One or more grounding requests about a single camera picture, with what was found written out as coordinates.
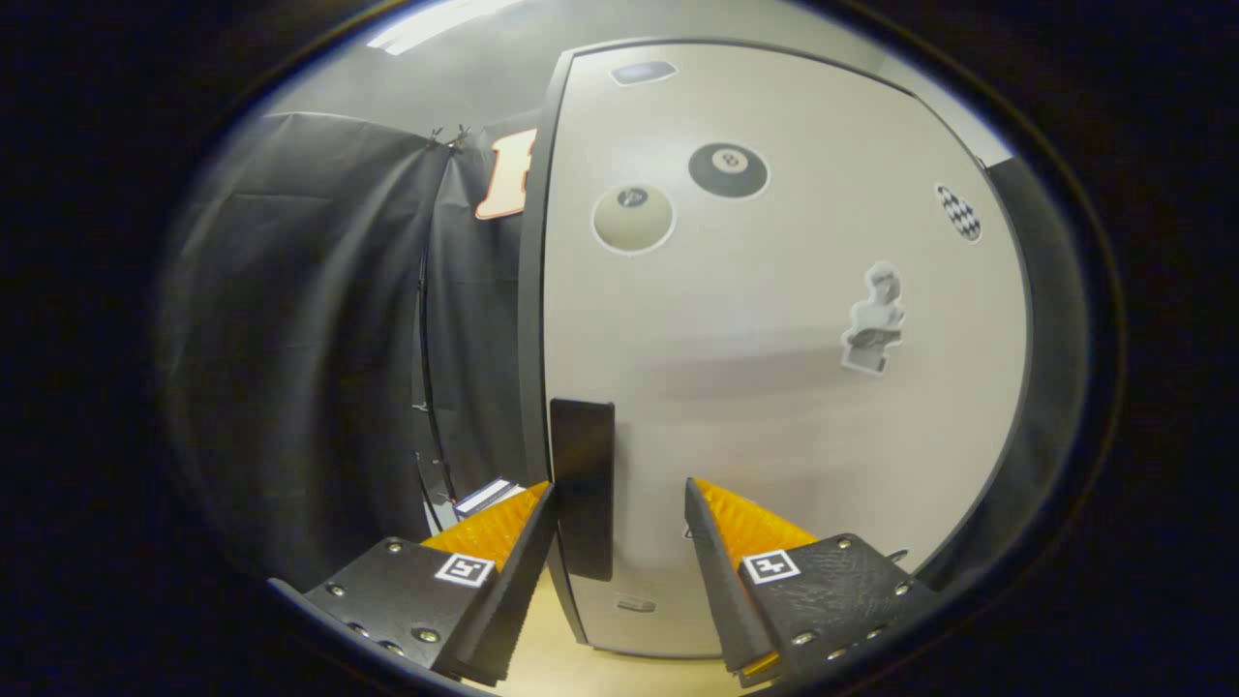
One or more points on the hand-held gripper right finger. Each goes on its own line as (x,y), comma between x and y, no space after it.
(731,590)

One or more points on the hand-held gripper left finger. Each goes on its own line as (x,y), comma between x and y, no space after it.
(508,600)

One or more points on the black backdrop cloth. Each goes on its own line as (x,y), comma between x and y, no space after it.
(290,339)

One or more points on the grey cabinet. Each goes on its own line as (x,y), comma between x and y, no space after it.
(530,339)

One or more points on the black backdrop stand pole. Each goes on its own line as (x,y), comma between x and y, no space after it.
(433,474)

